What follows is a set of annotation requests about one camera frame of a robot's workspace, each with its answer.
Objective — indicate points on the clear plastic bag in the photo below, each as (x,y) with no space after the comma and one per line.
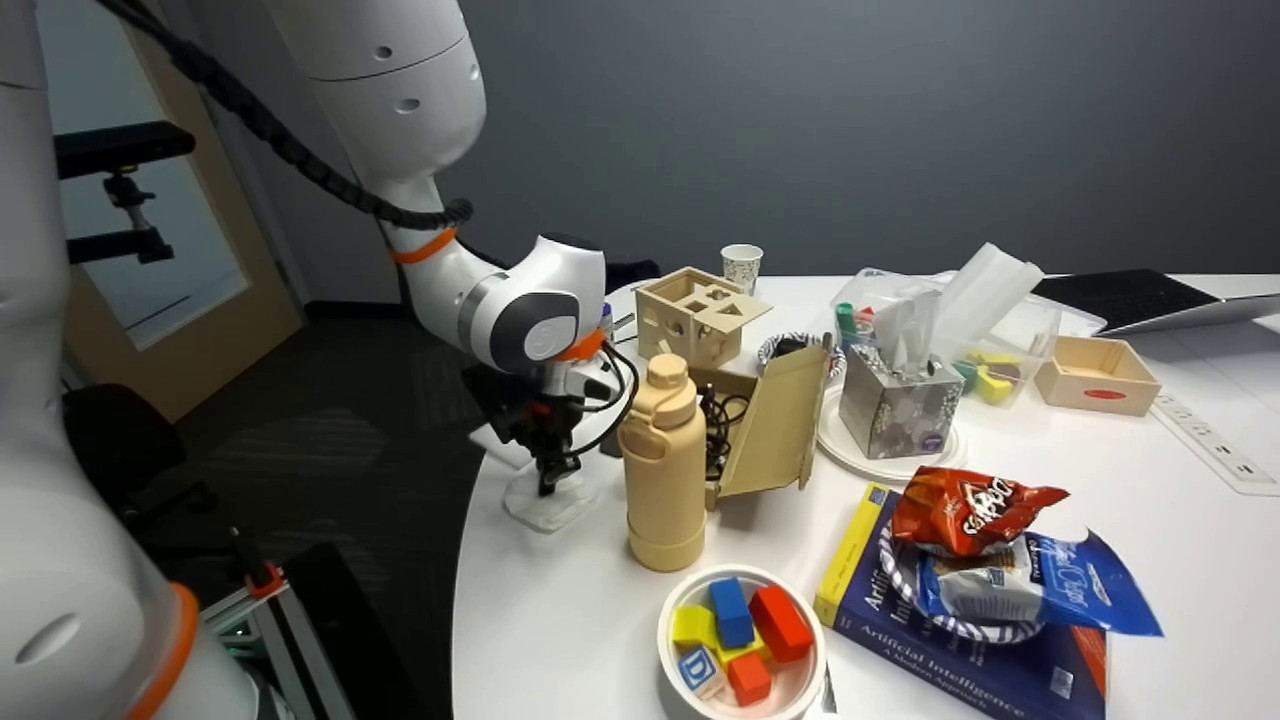
(968,300)

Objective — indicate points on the paper cup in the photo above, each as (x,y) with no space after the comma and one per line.
(740,267)

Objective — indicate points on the blue book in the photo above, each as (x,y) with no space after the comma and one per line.
(1001,670)

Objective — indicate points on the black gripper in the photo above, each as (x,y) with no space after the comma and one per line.
(524,415)

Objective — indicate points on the wooden shape sorter box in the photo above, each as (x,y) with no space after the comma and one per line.
(697,317)

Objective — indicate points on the blue foil bag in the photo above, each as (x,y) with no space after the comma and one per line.
(1088,585)

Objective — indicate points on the beige water bottle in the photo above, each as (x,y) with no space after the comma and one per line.
(660,441)

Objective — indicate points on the white napkin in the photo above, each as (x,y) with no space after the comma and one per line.
(548,511)

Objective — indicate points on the grey tissue box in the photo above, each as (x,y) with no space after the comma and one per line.
(897,392)

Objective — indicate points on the small wooden tray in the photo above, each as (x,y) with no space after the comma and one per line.
(1096,373)

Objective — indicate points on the white bowl of blocks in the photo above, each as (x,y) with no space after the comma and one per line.
(739,644)

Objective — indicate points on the orange snack bag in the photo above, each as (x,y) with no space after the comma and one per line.
(967,512)

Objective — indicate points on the open cardboard box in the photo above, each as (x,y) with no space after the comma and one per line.
(769,421)

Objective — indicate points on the camera on mount arm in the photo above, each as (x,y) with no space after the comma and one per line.
(118,153)

